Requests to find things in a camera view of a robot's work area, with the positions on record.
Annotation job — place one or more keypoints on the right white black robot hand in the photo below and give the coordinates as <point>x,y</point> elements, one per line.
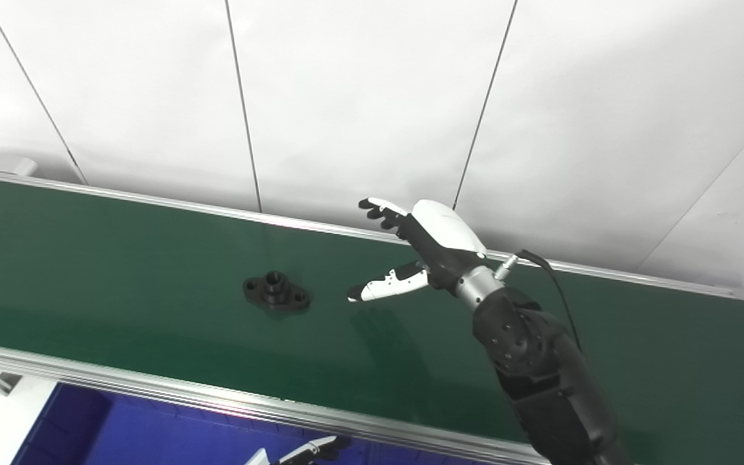
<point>446,242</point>

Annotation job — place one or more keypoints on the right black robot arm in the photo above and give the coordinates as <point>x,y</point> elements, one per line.
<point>540,374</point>

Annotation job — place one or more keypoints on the black flanged machine part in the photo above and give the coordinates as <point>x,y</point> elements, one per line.
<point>276,294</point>

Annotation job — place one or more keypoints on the green conveyor belt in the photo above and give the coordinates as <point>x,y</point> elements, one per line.
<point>152,258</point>
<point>152,391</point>

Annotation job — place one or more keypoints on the blue plastic bin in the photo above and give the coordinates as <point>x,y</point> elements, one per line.
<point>152,439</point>

